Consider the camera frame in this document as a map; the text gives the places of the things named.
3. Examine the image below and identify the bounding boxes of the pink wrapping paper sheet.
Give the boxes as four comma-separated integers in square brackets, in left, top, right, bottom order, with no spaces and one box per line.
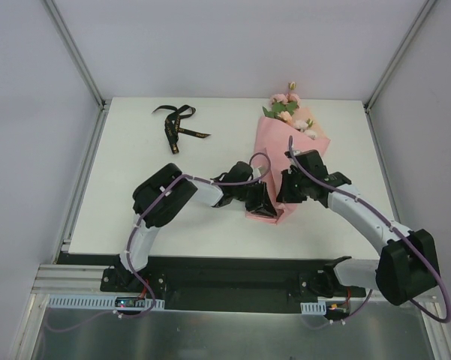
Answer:
[246,107,330,224]

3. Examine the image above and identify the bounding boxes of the pale pink fake flower stem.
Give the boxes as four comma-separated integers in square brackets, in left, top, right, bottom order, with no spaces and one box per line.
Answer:
[292,118,318,140]

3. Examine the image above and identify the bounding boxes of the peach fake flower stem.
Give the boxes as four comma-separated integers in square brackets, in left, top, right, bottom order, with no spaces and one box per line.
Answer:
[277,111,293,125]

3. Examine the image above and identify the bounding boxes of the pink fake flower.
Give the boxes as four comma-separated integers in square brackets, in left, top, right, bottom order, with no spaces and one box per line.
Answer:
[262,82,301,121]

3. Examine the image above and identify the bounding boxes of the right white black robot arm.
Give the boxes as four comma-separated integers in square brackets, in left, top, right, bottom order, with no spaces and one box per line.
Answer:
[277,150,440,305]

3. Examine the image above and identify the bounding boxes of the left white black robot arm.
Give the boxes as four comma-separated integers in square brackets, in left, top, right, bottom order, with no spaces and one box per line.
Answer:
[114,161,278,292]

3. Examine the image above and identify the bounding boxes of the black ribbon gold lettering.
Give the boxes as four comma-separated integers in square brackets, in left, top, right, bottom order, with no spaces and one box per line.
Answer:
[153,104,211,155]

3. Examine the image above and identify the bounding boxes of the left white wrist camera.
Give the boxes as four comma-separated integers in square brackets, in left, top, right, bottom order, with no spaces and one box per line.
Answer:
[252,166,267,179]

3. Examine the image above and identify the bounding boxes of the right white cable duct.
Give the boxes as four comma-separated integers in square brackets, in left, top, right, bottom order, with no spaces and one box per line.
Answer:
[300,301,327,316]

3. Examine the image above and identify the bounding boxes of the white cable duct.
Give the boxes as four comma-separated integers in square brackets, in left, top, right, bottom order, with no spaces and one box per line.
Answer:
[48,295,165,311]
[300,301,327,316]

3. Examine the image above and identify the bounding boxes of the right aluminium frame post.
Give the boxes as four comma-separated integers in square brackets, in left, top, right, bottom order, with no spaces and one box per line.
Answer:
[364,0,438,114]

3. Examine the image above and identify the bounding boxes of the aluminium frame post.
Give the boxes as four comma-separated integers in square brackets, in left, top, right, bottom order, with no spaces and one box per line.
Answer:
[364,0,438,114]
[41,0,106,109]

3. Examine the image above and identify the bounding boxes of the front aluminium rail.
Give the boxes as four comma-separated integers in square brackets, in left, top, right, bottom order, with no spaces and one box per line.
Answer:
[33,264,436,303]

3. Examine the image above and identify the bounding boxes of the left white cable duct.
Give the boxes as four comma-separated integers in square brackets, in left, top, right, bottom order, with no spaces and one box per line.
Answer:
[48,295,165,311]

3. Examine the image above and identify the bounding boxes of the left aluminium frame post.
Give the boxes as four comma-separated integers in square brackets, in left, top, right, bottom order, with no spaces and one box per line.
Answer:
[41,0,106,109]

